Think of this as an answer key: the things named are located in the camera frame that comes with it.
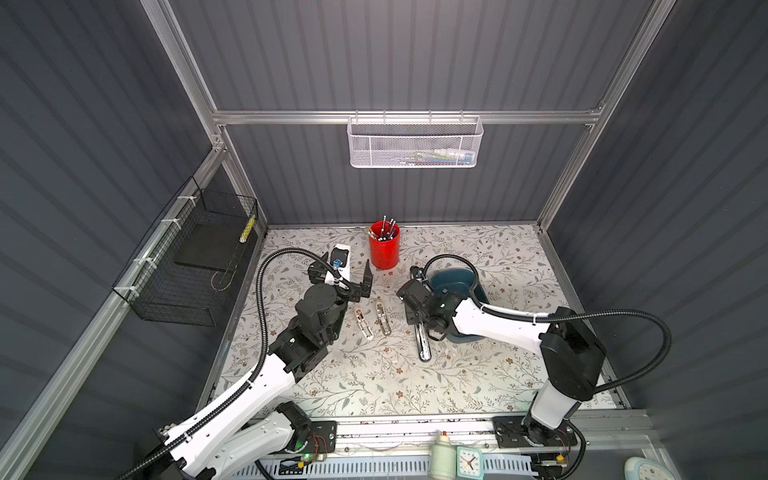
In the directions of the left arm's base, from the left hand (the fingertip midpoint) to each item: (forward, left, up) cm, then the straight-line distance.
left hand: (346, 259), depth 69 cm
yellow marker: (+16, +29, -5) cm, 33 cm away
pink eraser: (-2, -2, -30) cm, 30 cm away
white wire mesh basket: (+60, -23, -4) cm, 64 cm away
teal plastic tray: (+14, -37, -33) cm, 51 cm away
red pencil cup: (+21, -10, -18) cm, 30 cm away
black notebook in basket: (+8, +34, -2) cm, 35 cm away
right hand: (0, -18, -24) cm, 30 cm away
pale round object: (-41, -64, -28) cm, 82 cm away
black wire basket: (+3, +40, -5) cm, 41 cm away
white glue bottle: (-38, -20, -24) cm, 49 cm away
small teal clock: (-38, -27, -30) cm, 55 cm away
